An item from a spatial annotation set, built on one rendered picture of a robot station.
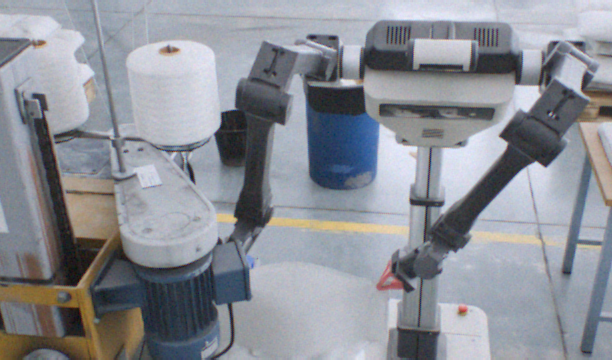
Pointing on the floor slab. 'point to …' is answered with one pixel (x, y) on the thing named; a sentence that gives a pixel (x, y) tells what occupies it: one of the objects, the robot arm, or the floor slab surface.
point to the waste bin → (340, 137)
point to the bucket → (232, 138)
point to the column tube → (23, 205)
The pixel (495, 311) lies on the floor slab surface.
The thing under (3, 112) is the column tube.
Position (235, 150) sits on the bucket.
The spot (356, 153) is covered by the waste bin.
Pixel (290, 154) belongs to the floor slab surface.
